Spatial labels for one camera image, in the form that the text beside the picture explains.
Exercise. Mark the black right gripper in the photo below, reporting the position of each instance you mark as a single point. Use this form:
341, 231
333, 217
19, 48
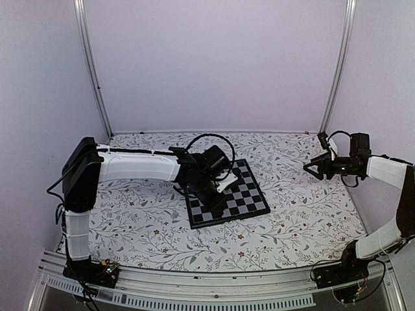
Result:
321, 164

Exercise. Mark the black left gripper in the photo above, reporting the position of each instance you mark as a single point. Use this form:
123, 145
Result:
218, 206

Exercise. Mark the black silver chess board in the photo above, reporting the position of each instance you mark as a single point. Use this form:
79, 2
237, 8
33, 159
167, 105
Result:
244, 199

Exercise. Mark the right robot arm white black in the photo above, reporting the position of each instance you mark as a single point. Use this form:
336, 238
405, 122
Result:
391, 186

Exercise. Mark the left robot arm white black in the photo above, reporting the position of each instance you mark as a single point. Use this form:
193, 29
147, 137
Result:
92, 163

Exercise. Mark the floral patterned table mat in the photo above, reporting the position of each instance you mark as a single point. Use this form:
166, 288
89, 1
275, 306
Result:
275, 216

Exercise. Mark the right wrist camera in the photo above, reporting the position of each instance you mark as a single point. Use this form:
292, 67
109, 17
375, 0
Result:
328, 144

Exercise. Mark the front aluminium rail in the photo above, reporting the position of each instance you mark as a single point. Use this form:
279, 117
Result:
146, 289

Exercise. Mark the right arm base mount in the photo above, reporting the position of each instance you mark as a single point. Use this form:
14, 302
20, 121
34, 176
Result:
337, 274

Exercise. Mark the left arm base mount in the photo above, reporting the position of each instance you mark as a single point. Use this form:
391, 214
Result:
104, 273

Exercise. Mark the right aluminium frame post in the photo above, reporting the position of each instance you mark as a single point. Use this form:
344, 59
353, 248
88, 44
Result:
345, 38

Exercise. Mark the aluminium frame post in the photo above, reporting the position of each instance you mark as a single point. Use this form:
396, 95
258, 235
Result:
345, 38
82, 24

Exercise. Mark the left aluminium frame post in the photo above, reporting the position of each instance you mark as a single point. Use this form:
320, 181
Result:
82, 24

